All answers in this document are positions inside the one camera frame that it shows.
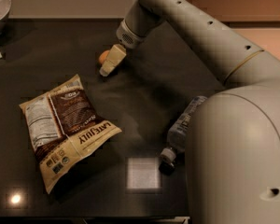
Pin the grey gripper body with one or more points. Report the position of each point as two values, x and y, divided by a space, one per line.
127 36

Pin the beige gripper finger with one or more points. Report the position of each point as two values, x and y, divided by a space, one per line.
116 55

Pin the orange fruit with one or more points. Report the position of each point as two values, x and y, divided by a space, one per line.
103 57

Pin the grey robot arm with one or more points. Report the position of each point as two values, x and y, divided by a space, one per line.
233 145

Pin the blue plastic water bottle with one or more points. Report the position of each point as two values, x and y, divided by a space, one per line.
176 136

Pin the Late July chip bag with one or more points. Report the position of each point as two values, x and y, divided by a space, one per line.
64 129

